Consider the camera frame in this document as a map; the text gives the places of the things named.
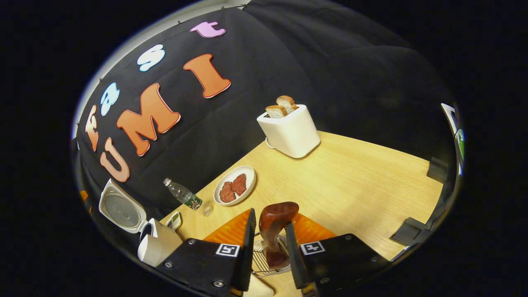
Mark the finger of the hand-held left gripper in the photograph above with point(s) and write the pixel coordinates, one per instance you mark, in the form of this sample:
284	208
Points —
84	196

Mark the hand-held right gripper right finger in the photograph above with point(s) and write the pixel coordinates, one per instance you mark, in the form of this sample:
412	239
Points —
293	264

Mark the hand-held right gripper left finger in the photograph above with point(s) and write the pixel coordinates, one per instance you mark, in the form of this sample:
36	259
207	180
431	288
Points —
247	255

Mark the white rice cooker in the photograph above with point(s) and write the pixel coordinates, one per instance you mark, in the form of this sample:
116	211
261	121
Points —
119	210

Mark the brown wooden spoon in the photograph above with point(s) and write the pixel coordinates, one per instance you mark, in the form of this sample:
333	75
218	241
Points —
272	222

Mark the clear plastic rice container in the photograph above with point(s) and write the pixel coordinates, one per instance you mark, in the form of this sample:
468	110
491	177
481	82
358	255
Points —
258	288

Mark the red meat piece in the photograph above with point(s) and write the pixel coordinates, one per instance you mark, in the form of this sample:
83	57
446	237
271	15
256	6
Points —
227	192
239	184

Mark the small white dish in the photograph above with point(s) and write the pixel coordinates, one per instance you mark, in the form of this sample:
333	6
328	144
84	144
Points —
174	220

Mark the white oval plate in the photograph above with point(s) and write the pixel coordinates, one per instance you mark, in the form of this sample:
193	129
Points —
247	173

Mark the clear plastic water bottle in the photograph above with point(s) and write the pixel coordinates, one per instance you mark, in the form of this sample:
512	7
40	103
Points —
183	194

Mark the black block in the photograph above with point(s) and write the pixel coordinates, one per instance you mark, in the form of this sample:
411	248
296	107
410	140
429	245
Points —
410	232
437	170

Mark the white toaster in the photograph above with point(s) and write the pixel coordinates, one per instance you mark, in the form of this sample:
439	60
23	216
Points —
291	134

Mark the bread slice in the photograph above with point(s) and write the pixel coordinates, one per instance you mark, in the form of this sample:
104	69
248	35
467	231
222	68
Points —
286	101
275	111

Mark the black backdrop cloth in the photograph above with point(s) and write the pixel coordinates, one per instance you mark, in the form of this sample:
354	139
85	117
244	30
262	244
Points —
350	62

